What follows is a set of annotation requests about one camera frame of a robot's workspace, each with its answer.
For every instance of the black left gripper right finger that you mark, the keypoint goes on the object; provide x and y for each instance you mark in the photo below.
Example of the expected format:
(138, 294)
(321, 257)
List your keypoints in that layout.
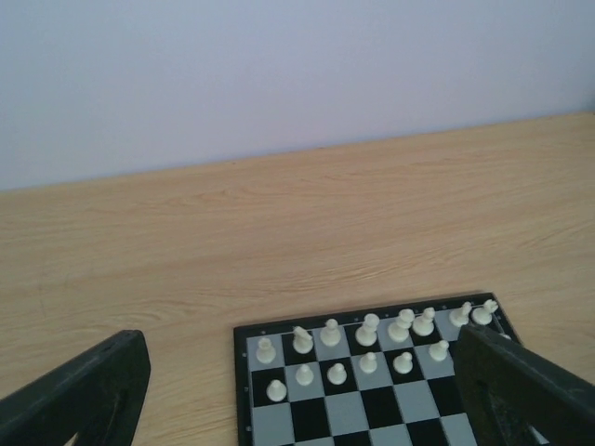
(509, 393)

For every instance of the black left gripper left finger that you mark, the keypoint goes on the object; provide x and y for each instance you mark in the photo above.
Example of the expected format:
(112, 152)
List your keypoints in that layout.
(95, 398)

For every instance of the white chess piece row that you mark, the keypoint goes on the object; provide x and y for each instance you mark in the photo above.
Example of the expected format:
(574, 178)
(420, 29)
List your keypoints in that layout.
(408, 347)

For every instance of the black and grey chessboard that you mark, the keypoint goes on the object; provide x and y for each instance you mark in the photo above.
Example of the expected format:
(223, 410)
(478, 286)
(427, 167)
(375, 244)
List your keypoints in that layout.
(341, 419)

